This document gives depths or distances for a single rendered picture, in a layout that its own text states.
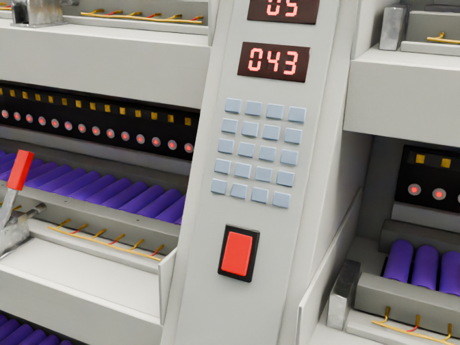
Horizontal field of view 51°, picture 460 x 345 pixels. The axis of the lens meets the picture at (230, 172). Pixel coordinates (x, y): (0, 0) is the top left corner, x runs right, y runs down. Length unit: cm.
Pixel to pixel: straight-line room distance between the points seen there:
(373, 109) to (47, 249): 30
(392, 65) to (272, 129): 8
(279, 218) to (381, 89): 10
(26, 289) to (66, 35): 21
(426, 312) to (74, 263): 28
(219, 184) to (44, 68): 19
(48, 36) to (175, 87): 12
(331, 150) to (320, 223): 5
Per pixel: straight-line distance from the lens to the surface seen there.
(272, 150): 31
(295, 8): 32
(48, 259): 45
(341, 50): 31
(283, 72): 31
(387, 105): 31
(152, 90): 37
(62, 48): 42
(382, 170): 50
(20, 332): 64
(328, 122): 30
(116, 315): 38
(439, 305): 37
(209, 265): 33
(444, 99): 31
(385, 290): 37
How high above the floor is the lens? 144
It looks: 3 degrees down
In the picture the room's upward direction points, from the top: 10 degrees clockwise
